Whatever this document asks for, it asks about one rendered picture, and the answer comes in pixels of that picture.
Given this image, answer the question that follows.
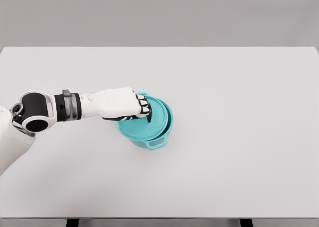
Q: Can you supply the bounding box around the teal pot lid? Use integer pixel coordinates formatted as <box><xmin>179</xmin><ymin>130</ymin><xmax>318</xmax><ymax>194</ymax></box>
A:
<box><xmin>116</xmin><ymin>93</ymin><xmax>170</xmax><ymax>142</ymax></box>

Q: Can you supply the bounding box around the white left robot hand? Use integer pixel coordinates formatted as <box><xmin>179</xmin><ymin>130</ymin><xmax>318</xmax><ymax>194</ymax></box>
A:
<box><xmin>97</xmin><ymin>86</ymin><xmax>153</xmax><ymax>124</ymax></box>

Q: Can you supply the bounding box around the teal pot with handles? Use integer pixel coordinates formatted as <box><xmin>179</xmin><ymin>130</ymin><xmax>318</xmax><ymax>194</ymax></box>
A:
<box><xmin>129</xmin><ymin>92</ymin><xmax>174</xmax><ymax>151</ymax></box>

